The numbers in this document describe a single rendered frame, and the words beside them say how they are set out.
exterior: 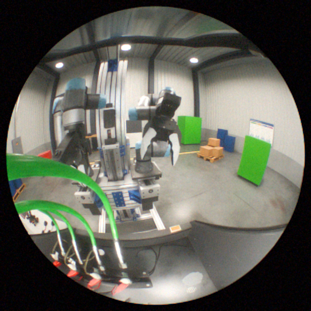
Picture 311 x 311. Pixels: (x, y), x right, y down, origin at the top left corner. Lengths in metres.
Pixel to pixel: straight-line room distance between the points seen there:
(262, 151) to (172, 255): 3.04
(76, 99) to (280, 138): 6.54
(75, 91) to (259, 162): 3.38
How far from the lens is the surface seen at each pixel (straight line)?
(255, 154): 3.22
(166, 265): 0.59
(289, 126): 6.47
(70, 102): 0.32
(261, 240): 0.32
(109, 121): 0.78
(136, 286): 0.45
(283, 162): 6.42
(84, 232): 0.61
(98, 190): 0.18
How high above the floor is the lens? 1.42
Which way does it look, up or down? 20 degrees down
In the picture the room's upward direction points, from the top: straight up
